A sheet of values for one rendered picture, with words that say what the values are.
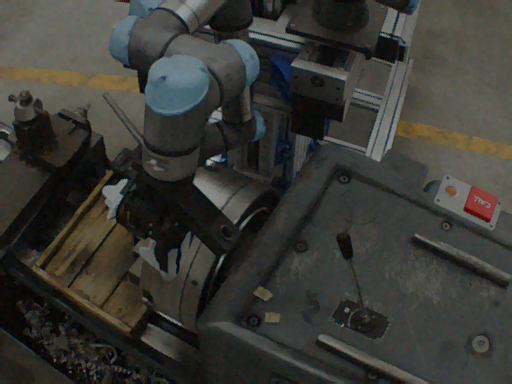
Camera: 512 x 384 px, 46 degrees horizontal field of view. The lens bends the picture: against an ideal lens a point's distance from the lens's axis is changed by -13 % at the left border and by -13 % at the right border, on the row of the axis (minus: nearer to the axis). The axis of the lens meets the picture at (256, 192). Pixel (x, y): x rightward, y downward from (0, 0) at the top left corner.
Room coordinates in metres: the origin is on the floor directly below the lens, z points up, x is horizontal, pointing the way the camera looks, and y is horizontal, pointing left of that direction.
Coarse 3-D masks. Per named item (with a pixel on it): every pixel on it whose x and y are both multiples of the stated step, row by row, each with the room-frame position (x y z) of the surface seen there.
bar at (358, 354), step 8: (320, 336) 0.42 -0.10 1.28; (328, 336) 0.42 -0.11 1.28; (320, 344) 0.41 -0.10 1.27; (328, 344) 0.41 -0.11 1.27; (336, 344) 0.41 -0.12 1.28; (344, 344) 0.41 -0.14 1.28; (336, 352) 0.40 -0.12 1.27; (344, 352) 0.39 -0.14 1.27; (352, 352) 0.39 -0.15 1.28; (360, 352) 0.39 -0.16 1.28; (352, 360) 0.38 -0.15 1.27; (360, 360) 0.38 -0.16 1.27; (368, 360) 0.38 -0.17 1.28; (376, 360) 0.38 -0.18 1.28; (368, 368) 0.37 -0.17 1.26; (376, 368) 0.36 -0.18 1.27; (384, 368) 0.36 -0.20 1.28; (392, 368) 0.36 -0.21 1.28; (400, 368) 0.36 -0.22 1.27; (392, 376) 0.35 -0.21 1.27; (400, 376) 0.35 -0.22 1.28; (408, 376) 0.34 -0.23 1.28; (416, 376) 0.34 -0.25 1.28
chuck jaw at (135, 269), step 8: (136, 240) 0.70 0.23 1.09; (144, 240) 0.70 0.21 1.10; (136, 248) 0.68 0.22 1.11; (136, 256) 0.67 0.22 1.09; (136, 264) 0.64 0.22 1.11; (128, 272) 0.62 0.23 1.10; (136, 272) 0.62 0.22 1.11; (136, 280) 0.62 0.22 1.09; (144, 296) 0.59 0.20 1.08; (152, 296) 0.58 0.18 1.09
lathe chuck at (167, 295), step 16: (208, 176) 0.76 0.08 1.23; (224, 176) 0.76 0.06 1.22; (240, 176) 0.78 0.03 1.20; (208, 192) 0.71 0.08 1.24; (224, 192) 0.72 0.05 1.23; (192, 240) 0.63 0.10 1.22; (192, 256) 0.60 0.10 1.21; (144, 272) 0.60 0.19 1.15; (160, 272) 0.59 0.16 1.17; (144, 288) 0.58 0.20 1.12; (160, 288) 0.57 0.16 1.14; (176, 288) 0.57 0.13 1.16; (144, 304) 0.59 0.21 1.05; (160, 304) 0.56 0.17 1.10; (176, 304) 0.55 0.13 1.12; (176, 320) 0.55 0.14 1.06
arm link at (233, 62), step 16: (176, 48) 0.69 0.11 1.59; (192, 48) 0.69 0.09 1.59; (208, 48) 0.68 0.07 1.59; (224, 48) 0.69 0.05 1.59; (240, 48) 0.70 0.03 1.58; (208, 64) 0.64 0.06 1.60; (224, 64) 0.65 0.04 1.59; (240, 64) 0.67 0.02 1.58; (256, 64) 0.69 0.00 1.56; (224, 80) 0.63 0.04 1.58; (240, 80) 0.65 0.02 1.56; (224, 96) 0.62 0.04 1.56
